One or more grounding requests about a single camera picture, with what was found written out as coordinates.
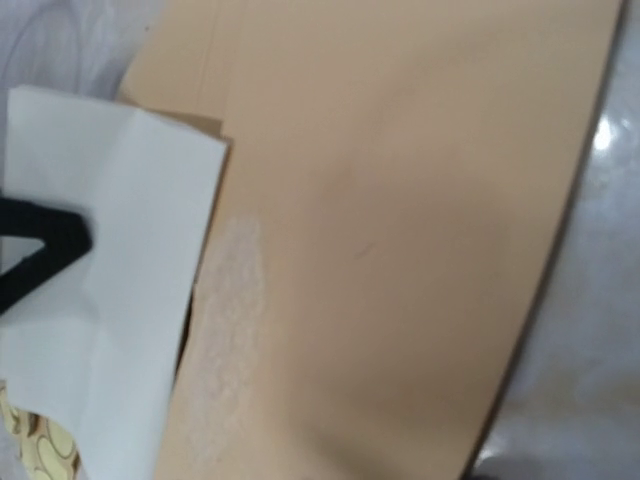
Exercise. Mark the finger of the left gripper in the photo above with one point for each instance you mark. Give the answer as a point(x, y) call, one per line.
point(65, 237)

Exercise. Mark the ornate bordered letter paper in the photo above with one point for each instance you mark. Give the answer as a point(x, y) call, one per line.
point(94, 349)

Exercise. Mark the brown kraft envelope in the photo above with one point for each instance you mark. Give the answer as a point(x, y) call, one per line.
point(397, 177)

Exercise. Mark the round sticker sheet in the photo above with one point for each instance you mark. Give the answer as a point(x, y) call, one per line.
point(46, 450)

